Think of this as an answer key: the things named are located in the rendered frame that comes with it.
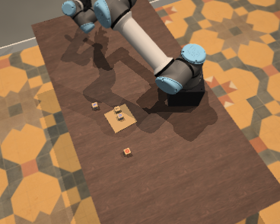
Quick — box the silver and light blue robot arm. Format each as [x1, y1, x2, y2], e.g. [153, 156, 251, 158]
[62, 0, 206, 94]

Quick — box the tan flat mat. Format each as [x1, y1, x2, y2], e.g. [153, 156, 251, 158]
[104, 104, 137, 133]

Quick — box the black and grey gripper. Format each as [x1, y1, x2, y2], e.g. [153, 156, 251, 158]
[79, 0, 92, 12]

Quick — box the tan letter block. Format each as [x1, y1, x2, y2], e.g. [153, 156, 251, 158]
[117, 113, 123, 120]
[124, 148, 131, 156]
[92, 102, 98, 110]
[114, 106, 121, 114]

